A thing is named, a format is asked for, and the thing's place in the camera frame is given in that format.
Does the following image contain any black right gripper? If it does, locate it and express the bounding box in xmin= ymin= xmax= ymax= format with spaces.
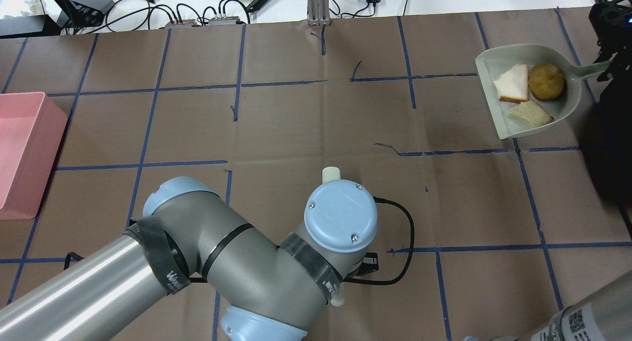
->
xmin=589 ymin=0 xmax=632 ymax=82

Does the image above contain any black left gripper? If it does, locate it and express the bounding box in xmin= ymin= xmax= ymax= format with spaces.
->
xmin=354 ymin=252 xmax=379 ymax=277

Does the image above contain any white hand brush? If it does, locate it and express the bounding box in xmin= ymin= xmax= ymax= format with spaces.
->
xmin=321 ymin=167 xmax=346 ymax=307

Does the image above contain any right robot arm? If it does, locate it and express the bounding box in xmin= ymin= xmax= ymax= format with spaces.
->
xmin=475 ymin=0 xmax=631 ymax=341

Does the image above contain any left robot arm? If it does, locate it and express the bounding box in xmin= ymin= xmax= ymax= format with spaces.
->
xmin=1 ymin=177 xmax=377 ymax=341

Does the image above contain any pink plastic bin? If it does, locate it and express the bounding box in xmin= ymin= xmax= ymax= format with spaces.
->
xmin=0 ymin=92 xmax=68 ymax=220

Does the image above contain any yellow lemon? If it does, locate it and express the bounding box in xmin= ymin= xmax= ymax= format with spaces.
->
xmin=528 ymin=62 xmax=566 ymax=100

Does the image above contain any white bread slice piece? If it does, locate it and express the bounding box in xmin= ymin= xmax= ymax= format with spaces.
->
xmin=493 ymin=63 xmax=530 ymax=104

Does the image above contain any toasted bread slice piece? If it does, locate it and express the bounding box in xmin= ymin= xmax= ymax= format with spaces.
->
xmin=509 ymin=100 xmax=554 ymax=129

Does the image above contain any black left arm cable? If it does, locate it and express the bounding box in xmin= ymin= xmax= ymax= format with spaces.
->
xmin=346 ymin=197 xmax=415 ymax=286

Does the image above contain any aluminium frame post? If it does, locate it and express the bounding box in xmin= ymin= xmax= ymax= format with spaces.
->
xmin=307 ymin=0 xmax=330 ymax=26

